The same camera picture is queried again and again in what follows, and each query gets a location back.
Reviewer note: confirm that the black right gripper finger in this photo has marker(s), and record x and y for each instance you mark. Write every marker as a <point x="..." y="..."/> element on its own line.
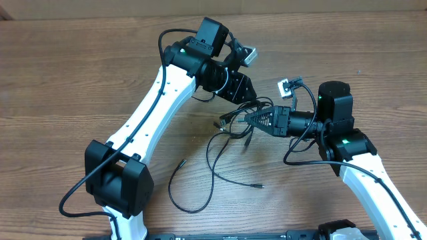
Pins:
<point x="264" y="126"/>
<point x="262" y="115"/>

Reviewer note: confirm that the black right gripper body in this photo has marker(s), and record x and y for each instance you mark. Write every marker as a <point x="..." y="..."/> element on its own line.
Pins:
<point x="281" y="120"/>

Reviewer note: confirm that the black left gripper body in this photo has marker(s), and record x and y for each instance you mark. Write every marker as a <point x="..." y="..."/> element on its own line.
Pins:
<point x="228" y="84"/>

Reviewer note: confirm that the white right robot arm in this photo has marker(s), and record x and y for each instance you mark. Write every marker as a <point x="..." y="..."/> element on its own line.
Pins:
<point x="349" y="152"/>

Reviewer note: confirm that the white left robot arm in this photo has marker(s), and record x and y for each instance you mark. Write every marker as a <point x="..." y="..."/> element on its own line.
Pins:
<point x="117" y="171"/>

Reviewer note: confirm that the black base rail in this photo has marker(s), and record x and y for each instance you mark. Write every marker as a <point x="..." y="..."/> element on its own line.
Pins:
<point x="288" y="235"/>

